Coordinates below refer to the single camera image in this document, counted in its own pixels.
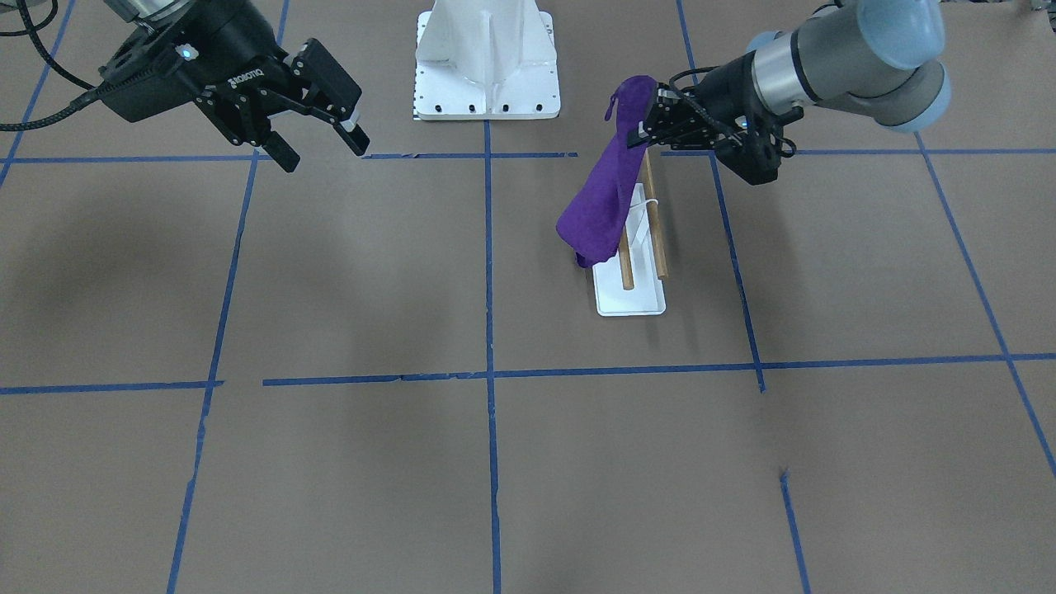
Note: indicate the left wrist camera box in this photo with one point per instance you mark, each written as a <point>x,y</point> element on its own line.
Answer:
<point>757,157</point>

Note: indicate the purple towel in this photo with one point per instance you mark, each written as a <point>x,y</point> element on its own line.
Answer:
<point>592,224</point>

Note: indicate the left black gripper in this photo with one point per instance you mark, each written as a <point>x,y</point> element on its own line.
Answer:
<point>729,92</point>

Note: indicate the white rack centre bracket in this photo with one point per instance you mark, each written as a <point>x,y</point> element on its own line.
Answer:
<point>640,228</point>

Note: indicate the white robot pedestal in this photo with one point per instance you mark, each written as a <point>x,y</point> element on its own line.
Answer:
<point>486,60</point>

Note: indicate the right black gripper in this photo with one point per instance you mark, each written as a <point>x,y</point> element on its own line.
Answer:
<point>233,51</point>

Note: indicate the taller wooden rack rod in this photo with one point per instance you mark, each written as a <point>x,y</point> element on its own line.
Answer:
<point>654,220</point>

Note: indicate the shorter wooden rack rod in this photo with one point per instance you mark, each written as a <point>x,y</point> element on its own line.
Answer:
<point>625,261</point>

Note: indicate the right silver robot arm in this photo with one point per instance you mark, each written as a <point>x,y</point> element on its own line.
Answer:
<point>90,91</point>

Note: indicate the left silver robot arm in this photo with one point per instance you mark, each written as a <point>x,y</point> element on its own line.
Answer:
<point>878,59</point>

